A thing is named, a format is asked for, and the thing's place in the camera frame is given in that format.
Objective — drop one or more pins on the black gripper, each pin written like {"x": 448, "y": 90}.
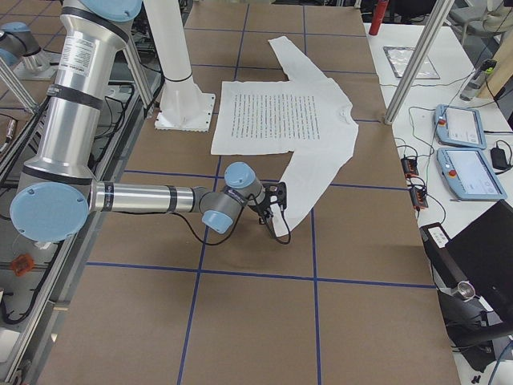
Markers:
{"x": 264, "y": 211}

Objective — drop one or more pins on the white long-sleeve printed shirt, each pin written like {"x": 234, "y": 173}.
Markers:
{"x": 308, "y": 115}

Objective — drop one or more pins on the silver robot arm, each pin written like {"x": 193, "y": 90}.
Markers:
{"x": 57, "y": 190}

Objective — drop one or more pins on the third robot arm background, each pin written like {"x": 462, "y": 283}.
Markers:
{"x": 22, "y": 53}

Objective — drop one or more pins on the upper orange black adapter box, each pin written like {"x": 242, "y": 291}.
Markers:
{"x": 409, "y": 167}

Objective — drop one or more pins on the orange black adapter box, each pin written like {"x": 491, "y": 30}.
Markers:
{"x": 418, "y": 197}
{"x": 409, "y": 167}

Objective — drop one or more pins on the lower orange black adapter box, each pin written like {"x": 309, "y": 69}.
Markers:
{"x": 418, "y": 197}

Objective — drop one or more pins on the lower blue teach pendant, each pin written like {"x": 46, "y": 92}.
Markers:
{"x": 468, "y": 175}

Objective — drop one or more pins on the blue teach pendant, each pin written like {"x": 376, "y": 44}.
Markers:
{"x": 459, "y": 126}
{"x": 468, "y": 175}

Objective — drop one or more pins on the silver metal cup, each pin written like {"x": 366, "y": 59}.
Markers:
{"x": 465, "y": 291}

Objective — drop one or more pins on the upper blue teach pendant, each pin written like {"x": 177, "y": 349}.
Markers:
{"x": 459, "y": 126}

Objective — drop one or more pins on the black laptop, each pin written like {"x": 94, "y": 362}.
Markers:
{"x": 483, "y": 251}

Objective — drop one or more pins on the red bottle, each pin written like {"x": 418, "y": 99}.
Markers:
{"x": 378, "y": 16}

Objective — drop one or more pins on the black power adapter brick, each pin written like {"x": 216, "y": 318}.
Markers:
{"x": 499, "y": 160}

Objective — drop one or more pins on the orange plastic part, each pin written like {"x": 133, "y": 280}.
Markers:
{"x": 22, "y": 264}

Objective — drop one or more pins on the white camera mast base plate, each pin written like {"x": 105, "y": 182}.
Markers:
{"x": 190, "y": 115}

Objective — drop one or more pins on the white camera mast column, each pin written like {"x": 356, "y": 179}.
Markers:
{"x": 168, "y": 33}

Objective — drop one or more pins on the aluminium frame post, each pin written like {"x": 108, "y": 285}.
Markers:
{"x": 429, "y": 33}

